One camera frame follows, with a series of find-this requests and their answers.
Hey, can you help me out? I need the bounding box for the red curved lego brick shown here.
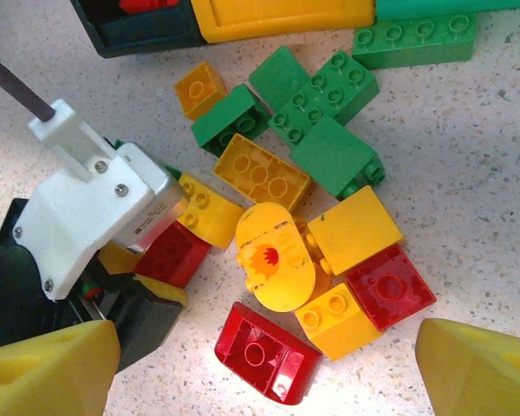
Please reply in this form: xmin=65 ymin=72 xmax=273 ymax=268
xmin=214 ymin=302 xmax=324 ymax=407

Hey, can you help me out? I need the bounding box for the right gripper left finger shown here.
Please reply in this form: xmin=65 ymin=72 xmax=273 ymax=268
xmin=0 ymin=319 xmax=122 ymax=416

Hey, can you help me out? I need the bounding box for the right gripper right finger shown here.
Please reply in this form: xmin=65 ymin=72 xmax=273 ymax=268
xmin=415 ymin=318 xmax=520 ymax=416

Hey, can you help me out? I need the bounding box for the small orange-yellow lego brick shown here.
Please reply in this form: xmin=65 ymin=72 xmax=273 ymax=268
xmin=173 ymin=60 xmax=229 ymax=122

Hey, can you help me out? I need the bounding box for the black plastic bin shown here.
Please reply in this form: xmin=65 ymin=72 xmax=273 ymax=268
xmin=68 ymin=0 xmax=209 ymax=60

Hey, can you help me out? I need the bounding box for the green plastic bin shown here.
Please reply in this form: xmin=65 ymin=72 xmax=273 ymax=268
xmin=374 ymin=0 xmax=520 ymax=22

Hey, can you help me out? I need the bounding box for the yellow two-by-two lego brick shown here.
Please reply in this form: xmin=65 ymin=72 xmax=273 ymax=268
xmin=294 ymin=282 xmax=385 ymax=362
xmin=306 ymin=185 xmax=405 ymax=277

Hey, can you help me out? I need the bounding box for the yellow rounded flame-print lego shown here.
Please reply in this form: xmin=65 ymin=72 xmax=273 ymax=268
xmin=235 ymin=201 xmax=333 ymax=314

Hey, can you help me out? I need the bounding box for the yellow plastic bin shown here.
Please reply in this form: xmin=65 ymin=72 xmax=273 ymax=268
xmin=189 ymin=0 xmax=377 ymax=44

